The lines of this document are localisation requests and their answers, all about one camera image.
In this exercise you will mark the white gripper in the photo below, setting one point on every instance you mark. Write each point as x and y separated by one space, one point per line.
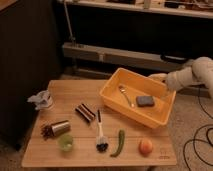
176 80

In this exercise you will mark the grey blue sponge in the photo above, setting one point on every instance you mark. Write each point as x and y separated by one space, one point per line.
143 101

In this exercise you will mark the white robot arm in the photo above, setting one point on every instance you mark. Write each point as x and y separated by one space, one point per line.
200 71

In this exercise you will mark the metal cup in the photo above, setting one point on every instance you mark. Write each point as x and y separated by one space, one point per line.
61 127

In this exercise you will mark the green plastic cup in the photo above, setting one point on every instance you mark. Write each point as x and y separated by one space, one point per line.
65 142

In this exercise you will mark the metal spoon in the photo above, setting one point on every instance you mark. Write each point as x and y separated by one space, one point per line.
123 91

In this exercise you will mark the green chili pepper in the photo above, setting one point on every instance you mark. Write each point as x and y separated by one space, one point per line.
121 139

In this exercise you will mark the orange peach fruit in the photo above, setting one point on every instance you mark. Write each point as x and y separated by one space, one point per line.
145 147

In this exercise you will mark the wooden shelf board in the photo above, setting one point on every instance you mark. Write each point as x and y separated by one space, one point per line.
139 8

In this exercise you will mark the brown chocolate bar toy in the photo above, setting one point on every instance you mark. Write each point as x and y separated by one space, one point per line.
85 112

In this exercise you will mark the vertical metal pole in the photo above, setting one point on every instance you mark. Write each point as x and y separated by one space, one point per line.
71 37

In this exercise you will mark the black cabinet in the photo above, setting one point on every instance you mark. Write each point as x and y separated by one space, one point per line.
29 59

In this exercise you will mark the white handled dish brush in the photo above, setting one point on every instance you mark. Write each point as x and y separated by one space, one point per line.
101 140

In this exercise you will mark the grey metal rail beam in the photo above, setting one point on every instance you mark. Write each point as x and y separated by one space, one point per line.
123 57

